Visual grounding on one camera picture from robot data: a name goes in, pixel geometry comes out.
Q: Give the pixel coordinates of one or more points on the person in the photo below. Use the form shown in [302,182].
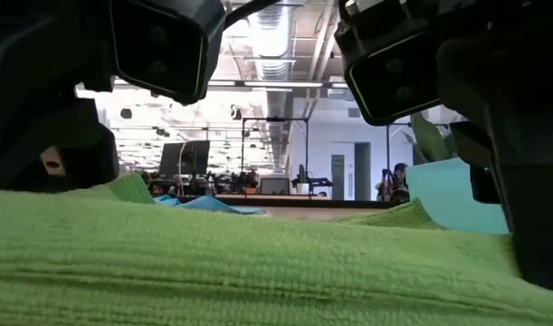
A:
[398,181]

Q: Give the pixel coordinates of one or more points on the black aluminium table frame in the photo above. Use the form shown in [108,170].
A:
[339,204]

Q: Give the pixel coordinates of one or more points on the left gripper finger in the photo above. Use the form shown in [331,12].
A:
[18,149]

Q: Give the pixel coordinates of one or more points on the dark doorway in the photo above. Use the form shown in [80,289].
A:
[362,172]

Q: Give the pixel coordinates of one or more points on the green snake plant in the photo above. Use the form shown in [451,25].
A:
[432,140]

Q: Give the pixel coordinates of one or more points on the black background frame stand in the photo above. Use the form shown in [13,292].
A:
[276,119]

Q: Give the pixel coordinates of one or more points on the blue microfiber towel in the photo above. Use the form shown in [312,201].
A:
[212,204]

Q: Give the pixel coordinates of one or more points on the green translucent plastic basket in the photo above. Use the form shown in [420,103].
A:
[448,199]

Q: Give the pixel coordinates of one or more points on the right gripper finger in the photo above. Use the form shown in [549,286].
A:
[538,199]
[482,167]

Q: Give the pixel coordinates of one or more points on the black background monitor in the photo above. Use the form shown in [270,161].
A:
[185,158]

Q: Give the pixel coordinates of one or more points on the small background potted plant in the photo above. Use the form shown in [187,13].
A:
[302,181]

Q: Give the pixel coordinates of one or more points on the green microfiber towel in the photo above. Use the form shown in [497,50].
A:
[258,271]

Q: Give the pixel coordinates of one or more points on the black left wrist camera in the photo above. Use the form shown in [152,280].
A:
[163,45]

